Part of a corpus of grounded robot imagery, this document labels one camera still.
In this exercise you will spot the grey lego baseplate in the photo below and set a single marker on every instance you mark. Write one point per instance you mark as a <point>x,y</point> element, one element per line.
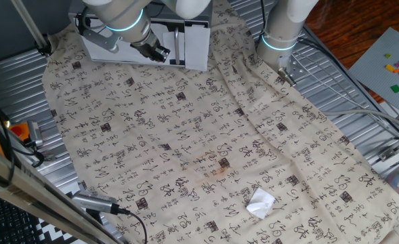
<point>372,64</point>

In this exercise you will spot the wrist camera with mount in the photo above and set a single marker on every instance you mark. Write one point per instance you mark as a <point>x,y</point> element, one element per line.
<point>101,39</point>

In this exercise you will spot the black keyboard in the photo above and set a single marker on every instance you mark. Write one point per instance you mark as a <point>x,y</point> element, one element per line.
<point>13,223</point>

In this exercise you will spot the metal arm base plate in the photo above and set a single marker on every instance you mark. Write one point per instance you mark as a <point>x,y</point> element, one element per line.
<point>297,67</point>

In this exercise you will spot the aluminium profile with bracket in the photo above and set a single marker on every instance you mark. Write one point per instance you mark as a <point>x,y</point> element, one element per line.
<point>397,147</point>

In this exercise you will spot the silver microwave body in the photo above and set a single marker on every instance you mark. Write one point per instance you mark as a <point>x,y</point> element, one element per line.
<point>197,47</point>

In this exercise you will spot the green lego brick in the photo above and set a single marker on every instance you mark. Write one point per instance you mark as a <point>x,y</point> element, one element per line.
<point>396,88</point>

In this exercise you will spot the slim aluminium frame post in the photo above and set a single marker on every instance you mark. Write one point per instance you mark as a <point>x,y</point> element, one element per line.
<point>30,27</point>

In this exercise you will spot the black white marker board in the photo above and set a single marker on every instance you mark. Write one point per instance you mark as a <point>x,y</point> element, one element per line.
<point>55,234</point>

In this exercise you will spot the white paper piece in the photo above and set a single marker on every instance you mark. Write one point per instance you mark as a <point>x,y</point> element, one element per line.
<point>261,202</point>

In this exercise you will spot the aluminium frame beam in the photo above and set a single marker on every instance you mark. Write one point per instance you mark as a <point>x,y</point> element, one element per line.
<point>33,189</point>

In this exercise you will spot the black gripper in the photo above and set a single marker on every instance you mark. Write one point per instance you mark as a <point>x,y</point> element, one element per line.
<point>146,45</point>

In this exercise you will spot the large silver camera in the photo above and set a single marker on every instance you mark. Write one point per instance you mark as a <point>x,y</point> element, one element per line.
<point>94,202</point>

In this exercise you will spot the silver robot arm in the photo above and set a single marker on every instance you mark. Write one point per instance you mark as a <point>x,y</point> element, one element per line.
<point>284,20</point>

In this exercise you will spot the lime lego brick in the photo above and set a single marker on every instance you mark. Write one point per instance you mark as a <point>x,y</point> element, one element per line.
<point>387,56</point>

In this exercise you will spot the small silver ribbed camera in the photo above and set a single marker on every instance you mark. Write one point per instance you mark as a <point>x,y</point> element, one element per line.
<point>35,132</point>

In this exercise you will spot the beige calligraphy print cloth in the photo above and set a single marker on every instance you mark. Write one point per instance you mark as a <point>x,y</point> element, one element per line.
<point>185,135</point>

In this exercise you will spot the yellow lego brick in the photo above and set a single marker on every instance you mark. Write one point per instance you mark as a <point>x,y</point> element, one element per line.
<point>389,68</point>

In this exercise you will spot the orange emergency stop box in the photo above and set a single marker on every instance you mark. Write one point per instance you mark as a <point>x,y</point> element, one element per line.
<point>19,131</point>

